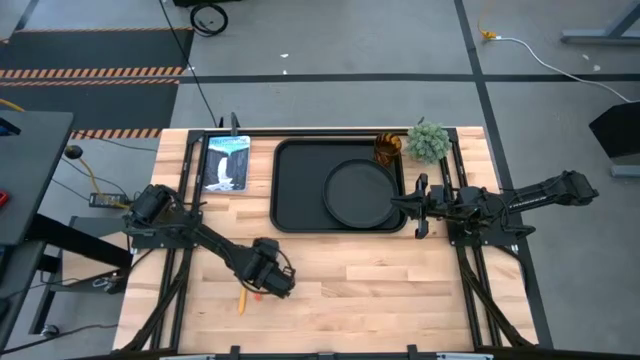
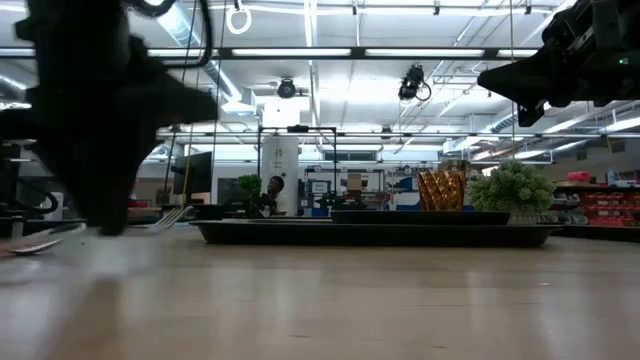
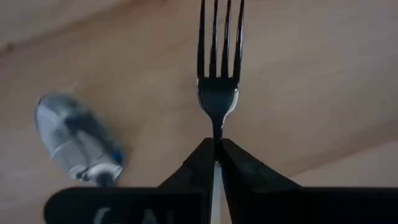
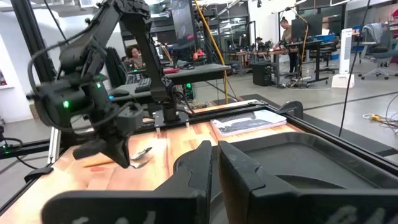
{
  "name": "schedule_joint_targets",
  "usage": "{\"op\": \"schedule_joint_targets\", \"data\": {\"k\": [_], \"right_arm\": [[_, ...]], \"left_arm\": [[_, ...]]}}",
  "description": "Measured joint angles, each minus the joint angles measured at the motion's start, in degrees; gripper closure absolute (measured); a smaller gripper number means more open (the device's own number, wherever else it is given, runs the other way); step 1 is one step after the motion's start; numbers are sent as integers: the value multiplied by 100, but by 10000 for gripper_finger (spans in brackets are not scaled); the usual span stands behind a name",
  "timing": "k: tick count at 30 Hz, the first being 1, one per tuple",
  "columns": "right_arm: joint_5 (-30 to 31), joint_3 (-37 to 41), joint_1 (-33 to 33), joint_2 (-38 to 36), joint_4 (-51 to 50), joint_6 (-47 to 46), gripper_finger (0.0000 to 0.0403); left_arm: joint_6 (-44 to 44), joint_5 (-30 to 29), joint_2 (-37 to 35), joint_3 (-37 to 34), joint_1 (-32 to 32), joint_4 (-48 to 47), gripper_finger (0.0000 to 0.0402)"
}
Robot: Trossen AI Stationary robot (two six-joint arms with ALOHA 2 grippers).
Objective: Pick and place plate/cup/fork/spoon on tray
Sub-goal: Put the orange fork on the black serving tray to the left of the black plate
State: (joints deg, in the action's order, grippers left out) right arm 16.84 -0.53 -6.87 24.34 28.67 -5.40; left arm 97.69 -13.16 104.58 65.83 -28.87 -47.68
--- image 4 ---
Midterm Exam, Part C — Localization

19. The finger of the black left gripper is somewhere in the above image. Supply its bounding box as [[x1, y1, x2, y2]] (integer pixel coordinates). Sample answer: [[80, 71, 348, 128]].
[[101, 136, 132, 169], [72, 139, 108, 160]]

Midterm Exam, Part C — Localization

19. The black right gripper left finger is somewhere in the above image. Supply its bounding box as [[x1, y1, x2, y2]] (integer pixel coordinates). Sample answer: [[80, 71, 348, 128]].
[[41, 139, 214, 224]]

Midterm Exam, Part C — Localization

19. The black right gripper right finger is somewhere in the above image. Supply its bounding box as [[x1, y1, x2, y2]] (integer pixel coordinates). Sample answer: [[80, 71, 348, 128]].
[[216, 140, 398, 224]]

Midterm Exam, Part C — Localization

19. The silver metal spoon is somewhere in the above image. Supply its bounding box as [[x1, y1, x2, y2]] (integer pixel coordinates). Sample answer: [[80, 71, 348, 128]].
[[129, 146, 153, 161]]

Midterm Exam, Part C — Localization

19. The dark plastic serving tray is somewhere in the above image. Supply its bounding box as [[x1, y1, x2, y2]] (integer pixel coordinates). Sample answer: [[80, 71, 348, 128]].
[[174, 132, 398, 224]]

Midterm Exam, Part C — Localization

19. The black computer mouse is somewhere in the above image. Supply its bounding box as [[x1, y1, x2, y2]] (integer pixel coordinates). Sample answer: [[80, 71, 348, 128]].
[[110, 88, 131, 98]]

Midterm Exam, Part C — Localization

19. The silver aluminium leg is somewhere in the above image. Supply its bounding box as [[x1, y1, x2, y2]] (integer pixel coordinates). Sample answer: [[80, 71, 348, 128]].
[[47, 126, 62, 165]]

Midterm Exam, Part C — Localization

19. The black keyboard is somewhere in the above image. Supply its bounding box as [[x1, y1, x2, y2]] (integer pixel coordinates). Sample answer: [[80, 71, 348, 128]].
[[134, 77, 152, 93]]

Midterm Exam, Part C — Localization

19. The black rubber foot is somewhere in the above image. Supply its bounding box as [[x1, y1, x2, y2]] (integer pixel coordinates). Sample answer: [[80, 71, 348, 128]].
[[24, 167, 54, 184]]

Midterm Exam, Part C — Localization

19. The seated person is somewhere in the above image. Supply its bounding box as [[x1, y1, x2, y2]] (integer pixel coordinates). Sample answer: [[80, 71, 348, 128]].
[[126, 45, 146, 70]]

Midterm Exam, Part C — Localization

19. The white flat notebook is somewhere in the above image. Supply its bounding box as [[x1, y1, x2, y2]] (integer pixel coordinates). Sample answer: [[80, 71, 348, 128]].
[[210, 109, 287, 138]]

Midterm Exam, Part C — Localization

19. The dark office desk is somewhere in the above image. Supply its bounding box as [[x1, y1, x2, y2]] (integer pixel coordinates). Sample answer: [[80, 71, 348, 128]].
[[108, 63, 231, 103]]

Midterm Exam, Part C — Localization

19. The large black monitor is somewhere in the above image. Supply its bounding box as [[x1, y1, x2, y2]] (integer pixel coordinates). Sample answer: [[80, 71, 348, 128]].
[[170, 0, 197, 47]]

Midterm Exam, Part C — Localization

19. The wooden work table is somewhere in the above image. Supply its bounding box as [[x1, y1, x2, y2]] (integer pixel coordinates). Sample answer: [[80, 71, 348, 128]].
[[228, 49, 280, 75]]

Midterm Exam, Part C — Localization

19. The black standing desk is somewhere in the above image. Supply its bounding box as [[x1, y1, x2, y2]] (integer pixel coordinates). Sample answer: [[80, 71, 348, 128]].
[[285, 39, 331, 85]]

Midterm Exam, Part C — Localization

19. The standing person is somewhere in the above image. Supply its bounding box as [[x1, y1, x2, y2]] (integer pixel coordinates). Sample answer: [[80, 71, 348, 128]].
[[279, 16, 299, 74]]

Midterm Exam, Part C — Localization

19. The white tower fan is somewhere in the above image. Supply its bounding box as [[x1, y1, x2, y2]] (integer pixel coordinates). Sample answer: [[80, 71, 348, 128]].
[[331, 27, 355, 89]]

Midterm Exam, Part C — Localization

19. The black desk monitor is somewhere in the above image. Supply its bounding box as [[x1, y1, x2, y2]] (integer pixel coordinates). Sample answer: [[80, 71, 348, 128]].
[[291, 14, 323, 40]]

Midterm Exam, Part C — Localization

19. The grey office chair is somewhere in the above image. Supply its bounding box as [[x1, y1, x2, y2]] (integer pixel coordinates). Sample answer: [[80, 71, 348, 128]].
[[357, 23, 398, 81]]

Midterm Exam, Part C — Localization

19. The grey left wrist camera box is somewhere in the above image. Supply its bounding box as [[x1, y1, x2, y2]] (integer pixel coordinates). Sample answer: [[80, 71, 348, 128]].
[[117, 104, 144, 135]]

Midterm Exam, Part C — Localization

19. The black floor cable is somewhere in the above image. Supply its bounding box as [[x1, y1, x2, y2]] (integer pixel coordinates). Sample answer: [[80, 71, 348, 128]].
[[0, 136, 24, 155]]

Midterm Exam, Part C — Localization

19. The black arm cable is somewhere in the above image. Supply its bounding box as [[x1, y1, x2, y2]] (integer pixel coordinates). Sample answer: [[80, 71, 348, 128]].
[[27, 26, 97, 94]]

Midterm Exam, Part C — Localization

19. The black vertical frame post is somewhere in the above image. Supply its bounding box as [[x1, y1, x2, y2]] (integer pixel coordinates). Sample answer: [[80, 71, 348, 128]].
[[11, 0, 57, 83]]

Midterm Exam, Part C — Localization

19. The yellow hanging cable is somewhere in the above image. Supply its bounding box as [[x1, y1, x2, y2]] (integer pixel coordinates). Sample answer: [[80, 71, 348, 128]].
[[194, 0, 229, 105]]

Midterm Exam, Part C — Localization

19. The yellow floor cable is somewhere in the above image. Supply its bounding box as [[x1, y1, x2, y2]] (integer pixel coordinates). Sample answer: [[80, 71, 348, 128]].
[[362, 113, 398, 128]]

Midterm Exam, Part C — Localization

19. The black hanging cable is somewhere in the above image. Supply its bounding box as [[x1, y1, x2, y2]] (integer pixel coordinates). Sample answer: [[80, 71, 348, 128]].
[[338, 0, 373, 138]]

